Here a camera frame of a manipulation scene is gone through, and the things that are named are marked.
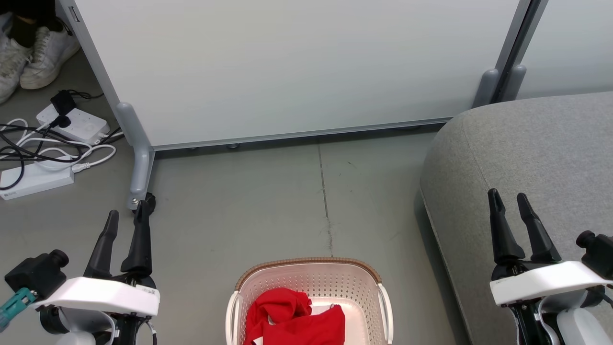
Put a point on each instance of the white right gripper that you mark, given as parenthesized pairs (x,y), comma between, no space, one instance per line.
(546,281)

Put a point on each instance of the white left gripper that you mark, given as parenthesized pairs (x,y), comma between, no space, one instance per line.
(100,293)

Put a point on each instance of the red shorts with white stripes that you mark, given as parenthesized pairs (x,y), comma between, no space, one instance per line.
(275,304)

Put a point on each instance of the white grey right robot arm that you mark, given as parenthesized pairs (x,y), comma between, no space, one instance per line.
(570,321)

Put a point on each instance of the grey fabric sofa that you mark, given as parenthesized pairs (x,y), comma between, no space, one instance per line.
(527,158)

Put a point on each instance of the black caster wheel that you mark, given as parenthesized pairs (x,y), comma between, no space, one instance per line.
(151,201)

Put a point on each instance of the long white power strip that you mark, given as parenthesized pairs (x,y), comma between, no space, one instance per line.
(36,179)

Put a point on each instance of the white power strip with plugs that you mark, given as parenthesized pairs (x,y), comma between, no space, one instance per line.
(79,123)

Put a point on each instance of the black plug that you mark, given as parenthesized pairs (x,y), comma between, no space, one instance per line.
(61,121)

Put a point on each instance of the black power adapter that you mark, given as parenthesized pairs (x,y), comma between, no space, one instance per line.
(62,101)

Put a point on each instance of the white perforated laundry basket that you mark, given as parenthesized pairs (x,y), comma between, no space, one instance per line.
(330,280)

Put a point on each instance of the narrow white partition board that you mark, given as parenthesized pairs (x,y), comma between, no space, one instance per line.
(570,43)

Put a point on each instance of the white sneaker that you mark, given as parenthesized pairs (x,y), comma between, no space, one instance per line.
(48,60)
(10,67)

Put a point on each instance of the large white partition board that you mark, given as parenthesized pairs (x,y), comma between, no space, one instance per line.
(287,67)

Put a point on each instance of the black trouser leg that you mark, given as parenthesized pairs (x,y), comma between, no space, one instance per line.
(28,19)

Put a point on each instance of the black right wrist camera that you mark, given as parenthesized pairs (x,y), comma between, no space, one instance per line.
(598,251)

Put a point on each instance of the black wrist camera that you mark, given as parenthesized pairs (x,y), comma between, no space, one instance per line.
(598,251)
(37,273)

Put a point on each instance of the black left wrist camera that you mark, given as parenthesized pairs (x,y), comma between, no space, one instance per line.
(37,273)

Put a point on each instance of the teal left camera connector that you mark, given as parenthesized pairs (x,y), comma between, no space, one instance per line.
(15,305)

